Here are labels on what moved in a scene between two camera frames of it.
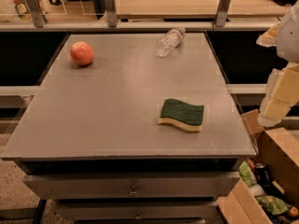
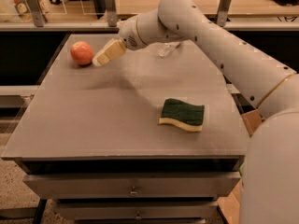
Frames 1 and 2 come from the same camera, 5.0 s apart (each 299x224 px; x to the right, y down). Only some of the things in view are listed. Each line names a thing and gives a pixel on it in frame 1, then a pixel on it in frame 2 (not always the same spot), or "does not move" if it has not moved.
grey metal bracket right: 223,6 does not move
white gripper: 289,39 -> 129,36
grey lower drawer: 137,210 does not move
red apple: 81,53 does not move
